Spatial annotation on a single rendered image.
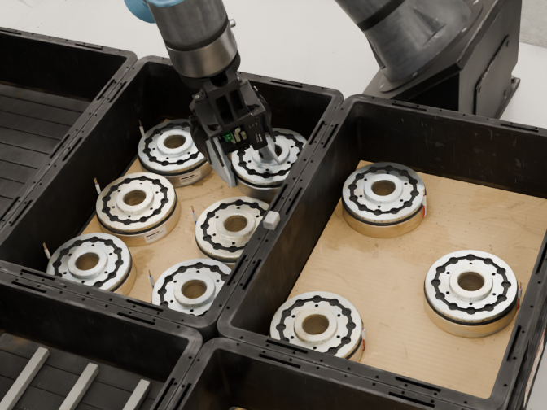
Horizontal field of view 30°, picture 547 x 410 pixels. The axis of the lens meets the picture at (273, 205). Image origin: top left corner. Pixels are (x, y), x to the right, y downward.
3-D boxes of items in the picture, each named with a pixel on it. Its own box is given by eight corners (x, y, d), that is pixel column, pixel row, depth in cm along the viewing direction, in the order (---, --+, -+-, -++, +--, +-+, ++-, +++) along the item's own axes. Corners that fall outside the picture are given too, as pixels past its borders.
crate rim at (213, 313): (146, 66, 141) (142, 52, 139) (349, 105, 130) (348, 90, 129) (-20, 276, 117) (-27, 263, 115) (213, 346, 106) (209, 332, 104)
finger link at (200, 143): (199, 168, 125) (189, 113, 119) (194, 161, 126) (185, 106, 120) (234, 157, 126) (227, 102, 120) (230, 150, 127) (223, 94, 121)
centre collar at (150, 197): (128, 183, 131) (127, 180, 131) (161, 191, 130) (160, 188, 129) (109, 209, 128) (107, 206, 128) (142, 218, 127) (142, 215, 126)
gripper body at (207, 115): (221, 172, 119) (190, 98, 110) (198, 129, 124) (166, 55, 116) (280, 144, 119) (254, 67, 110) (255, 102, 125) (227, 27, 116)
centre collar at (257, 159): (261, 138, 132) (260, 134, 131) (296, 146, 130) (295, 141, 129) (245, 163, 129) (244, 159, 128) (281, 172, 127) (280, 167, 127)
